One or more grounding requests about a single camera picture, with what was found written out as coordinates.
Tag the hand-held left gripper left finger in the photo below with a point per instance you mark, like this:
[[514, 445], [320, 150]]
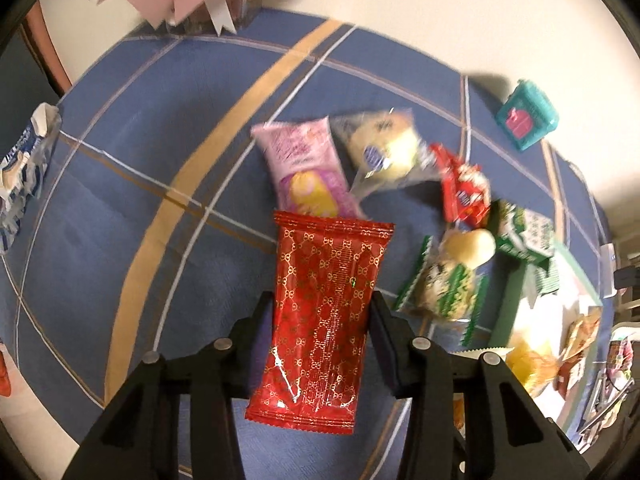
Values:
[[250, 340]]

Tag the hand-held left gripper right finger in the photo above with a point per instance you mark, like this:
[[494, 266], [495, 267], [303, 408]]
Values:
[[390, 355]]

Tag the red gold-patterned snack packet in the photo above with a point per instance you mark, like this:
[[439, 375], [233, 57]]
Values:
[[320, 310]]

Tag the teal shallow tray box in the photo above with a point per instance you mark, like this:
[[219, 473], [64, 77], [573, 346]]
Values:
[[512, 305]]

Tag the clear packet with yellow cake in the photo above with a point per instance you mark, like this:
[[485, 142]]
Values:
[[385, 150]]

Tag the green packet with cake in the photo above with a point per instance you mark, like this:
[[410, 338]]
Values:
[[445, 285]]

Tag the heart-shaped yellow cake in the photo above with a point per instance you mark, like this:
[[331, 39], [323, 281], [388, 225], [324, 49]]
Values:
[[470, 247]]

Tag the yellow barcode snack packet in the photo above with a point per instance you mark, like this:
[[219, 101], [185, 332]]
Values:
[[530, 365]]

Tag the red cartoon snack packet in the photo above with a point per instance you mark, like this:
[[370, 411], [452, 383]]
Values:
[[465, 195]]

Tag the dark red snack packet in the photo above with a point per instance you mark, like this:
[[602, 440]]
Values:
[[570, 377]]

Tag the green snack carton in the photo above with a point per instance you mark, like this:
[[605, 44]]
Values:
[[525, 232]]

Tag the pink swiss roll packet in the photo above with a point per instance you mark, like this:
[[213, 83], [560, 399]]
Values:
[[300, 160]]

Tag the pile of colourful accessories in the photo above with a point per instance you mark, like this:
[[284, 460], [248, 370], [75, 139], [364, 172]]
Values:
[[612, 380]]

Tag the white power strip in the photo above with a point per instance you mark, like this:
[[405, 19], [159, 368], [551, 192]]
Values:
[[607, 260]]

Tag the red white packet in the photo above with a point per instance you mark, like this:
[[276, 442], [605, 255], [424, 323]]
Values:
[[4, 370]]

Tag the black power adapter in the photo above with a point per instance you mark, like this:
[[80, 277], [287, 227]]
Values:
[[627, 278]]

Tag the teal toy house box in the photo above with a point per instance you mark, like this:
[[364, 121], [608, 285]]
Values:
[[525, 115]]

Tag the blue white crumpled packet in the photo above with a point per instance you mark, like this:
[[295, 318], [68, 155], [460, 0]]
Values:
[[25, 160]]

